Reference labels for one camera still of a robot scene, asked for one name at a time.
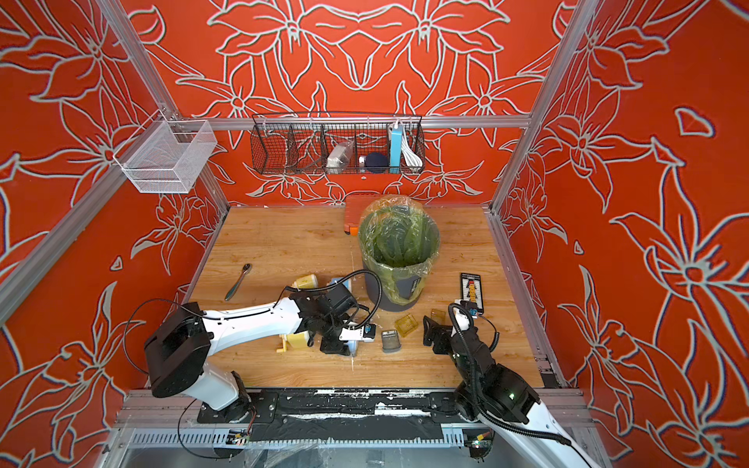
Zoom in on yellow-green plastic bin liner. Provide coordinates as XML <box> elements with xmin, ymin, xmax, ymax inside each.
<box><xmin>357</xmin><ymin>195</ymin><xmax>441</xmax><ymax>270</ymax></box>

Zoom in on white cable in basket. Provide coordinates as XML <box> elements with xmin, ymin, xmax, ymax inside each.
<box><xmin>400</xmin><ymin>133</ymin><xmax>423</xmax><ymax>174</ymax></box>

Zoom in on light blue box in basket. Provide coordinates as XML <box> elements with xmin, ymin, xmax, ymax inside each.
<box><xmin>388</xmin><ymin>125</ymin><xmax>403</xmax><ymax>174</ymax></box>

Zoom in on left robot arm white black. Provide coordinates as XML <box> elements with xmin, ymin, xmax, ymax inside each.
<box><xmin>144</xmin><ymin>269</ymin><xmax>383</xmax><ymax>423</ymax></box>

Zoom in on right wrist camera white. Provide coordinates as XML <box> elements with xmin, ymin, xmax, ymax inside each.
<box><xmin>448</xmin><ymin>302</ymin><xmax>476</xmax><ymax>335</ymax></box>

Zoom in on silver packet in basket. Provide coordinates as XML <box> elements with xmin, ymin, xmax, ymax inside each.
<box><xmin>326</xmin><ymin>140</ymin><xmax>355</xmax><ymax>175</ymax></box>

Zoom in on blue sharpener back row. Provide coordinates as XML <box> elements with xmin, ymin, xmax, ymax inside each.
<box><xmin>328</xmin><ymin>277</ymin><xmax>353</xmax><ymax>292</ymax></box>

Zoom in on white slotted cable duct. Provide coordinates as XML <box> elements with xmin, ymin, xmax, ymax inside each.
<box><xmin>127</xmin><ymin>423</ymin><xmax>487</xmax><ymax>450</ymax></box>

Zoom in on yellow sharpener back row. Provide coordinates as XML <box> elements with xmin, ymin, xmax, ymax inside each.
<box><xmin>292</xmin><ymin>274</ymin><xmax>319</xmax><ymax>290</ymax></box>

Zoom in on dark blue round object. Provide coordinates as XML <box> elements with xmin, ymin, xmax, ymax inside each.
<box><xmin>364</xmin><ymin>152</ymin><xmax>389</xmax><ymax>174</ymax></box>

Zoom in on orange tool case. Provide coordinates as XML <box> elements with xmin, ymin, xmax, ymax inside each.
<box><xmin>343</xmin><ymin>194</ymin><xmax>380</xmax><ymax>236</ymax></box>

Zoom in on yellow sharpener front row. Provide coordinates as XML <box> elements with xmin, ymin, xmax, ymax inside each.
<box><xmin>276</xmin><ymin>331</ymin><xmax>314</xmax><ymax>353</ymax></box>

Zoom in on clear plastic wall bin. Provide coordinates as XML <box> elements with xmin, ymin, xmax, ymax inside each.
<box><xmin>116</xmin><ymin>120</ymin><xmax>217</xmax><ymax>194</ymax></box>

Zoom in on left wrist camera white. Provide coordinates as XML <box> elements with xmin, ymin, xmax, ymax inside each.
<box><xmin>339</xmin><ymin>323</ymin><xmax>378</xmax><ymax>342</ymax></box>

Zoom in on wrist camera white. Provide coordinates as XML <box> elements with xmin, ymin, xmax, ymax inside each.
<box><xmin>448</xmin><ymin>302</ymin><xmax>476</xmax><ymax>335</ymax></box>
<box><xmin>339</xmin><ymin>323</ymin><xmax>378</xmax><ymax>342</ymax></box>

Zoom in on yellow clear shavings tray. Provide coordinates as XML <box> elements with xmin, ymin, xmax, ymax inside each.
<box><xmin>395</xmin><ymin>314</ymin><xmax>419</xmax><ymax>337</ymax></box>

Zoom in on black connector board yellow plugs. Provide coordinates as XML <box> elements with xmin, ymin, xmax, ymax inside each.
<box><xmin>460</xmin><ymin>273</ymin><xmax>484</xmax><ymax>316</ymax></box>

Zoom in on black wire wall basket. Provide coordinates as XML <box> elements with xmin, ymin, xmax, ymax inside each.
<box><xmin>250</xmin><ymin>112</ymin><xmax>426</xmax><ymax>176</ymax></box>

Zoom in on light blue sharpener front row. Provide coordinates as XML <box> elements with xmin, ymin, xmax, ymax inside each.
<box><xmin>347</xmin><ymin>340</ymin><xmax>358</xmax><ymax>357</ymax></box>

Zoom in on dark grey garbage bin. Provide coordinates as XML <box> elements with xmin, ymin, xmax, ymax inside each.
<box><xmin>363</xmin><ymin>261</ymin><xmax>432</xmax><ymax>312</ymax></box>

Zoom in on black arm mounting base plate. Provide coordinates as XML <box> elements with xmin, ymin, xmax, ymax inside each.
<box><xmin>197</xmin><ymin>388</ymin><xmax>489</xmax><ymax>439</ymax></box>

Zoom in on metal spoon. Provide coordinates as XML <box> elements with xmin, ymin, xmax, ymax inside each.
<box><xmin>224</xmin><ymin>263</ymin><xmax>253</xmax><ymax>302</ymax></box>

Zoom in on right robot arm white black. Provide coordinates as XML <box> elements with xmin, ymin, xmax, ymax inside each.
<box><xmin>422</xmin><ymin>303</ymin><xmax>600</xmax><ymax>467</ymax></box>

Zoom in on yellow sharpener row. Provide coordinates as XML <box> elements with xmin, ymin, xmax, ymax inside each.
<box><xmin>292</xmin><ymin>274</ymin><xmax>319</xmax><ymax>290</ymax></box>
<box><xmin>276</xmin><ymin>331</ymin><xmax>314</xmax><ymax>353</ymax></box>

